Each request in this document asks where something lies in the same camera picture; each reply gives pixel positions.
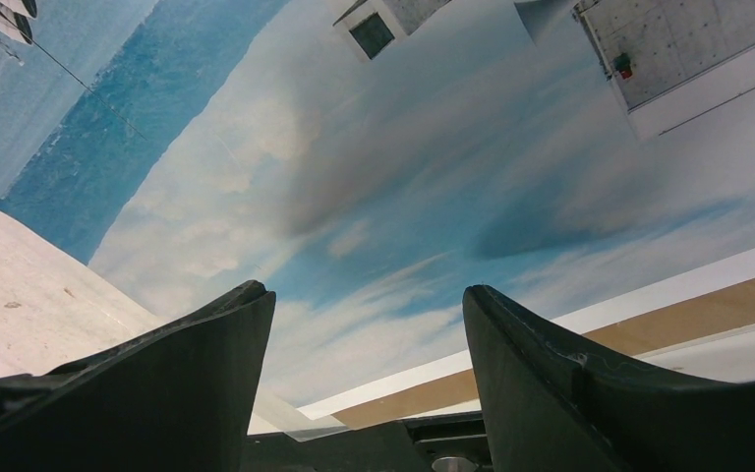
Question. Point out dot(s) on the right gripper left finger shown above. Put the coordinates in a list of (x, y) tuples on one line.
[(176, 398)]

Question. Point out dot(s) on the brown cardboard backing board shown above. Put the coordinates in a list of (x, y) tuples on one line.
[(701, 323)]

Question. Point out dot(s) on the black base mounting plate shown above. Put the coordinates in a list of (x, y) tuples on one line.
[(401, 445)]

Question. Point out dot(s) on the sky and building photo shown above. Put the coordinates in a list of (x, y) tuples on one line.
[(367, 161)]

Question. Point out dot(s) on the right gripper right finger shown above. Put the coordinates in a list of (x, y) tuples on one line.
[(554, 400)]

